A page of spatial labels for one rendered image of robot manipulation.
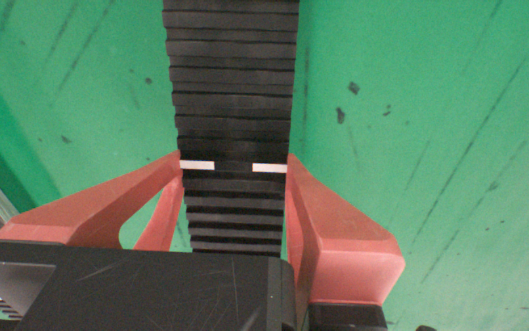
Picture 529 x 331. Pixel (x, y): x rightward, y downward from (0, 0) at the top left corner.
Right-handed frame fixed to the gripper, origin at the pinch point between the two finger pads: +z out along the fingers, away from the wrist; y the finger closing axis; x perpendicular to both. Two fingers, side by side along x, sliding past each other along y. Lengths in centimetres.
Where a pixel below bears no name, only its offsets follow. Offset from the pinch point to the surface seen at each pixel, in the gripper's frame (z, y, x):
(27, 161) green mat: 3.1, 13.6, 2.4
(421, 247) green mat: 3.0, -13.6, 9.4
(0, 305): -0.2, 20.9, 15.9
